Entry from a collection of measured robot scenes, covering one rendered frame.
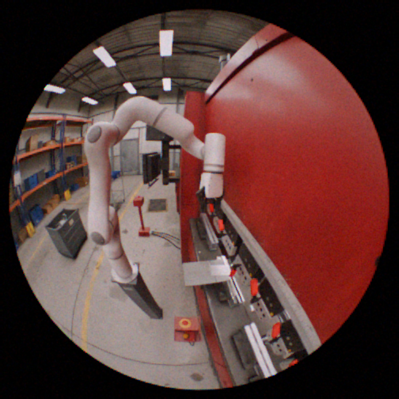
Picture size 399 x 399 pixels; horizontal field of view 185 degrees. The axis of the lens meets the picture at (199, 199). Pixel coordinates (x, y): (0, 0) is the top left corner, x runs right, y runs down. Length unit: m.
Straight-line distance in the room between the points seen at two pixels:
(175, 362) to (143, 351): 0.36
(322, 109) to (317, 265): 0.33
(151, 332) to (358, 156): 1.88
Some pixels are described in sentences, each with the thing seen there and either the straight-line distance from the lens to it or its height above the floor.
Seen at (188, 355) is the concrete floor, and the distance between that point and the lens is 1.70.
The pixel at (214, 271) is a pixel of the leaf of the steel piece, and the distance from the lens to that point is 0.84.
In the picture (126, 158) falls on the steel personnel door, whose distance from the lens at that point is 8.10.
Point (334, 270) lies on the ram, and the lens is 0.31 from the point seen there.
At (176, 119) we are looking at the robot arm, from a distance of 0.47.
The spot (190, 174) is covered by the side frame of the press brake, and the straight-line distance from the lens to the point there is 1.35.
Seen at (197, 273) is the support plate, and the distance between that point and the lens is 0.83.
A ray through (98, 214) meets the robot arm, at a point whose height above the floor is 1.46.
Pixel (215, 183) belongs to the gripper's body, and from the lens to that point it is 0.52.
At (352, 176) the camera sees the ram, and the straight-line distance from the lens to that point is 0.28.
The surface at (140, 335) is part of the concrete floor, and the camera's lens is 1.77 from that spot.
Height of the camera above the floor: 1.69
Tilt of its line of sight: 23 degrees down
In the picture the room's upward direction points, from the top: 4 degrees clockwise
